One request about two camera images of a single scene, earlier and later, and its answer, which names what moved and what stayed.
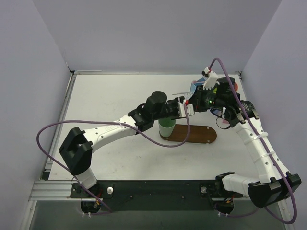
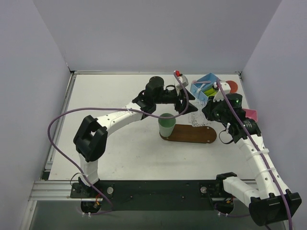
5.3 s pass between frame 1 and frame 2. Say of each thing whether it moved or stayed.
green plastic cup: stayed
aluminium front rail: stayed
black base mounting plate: stayed
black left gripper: moved
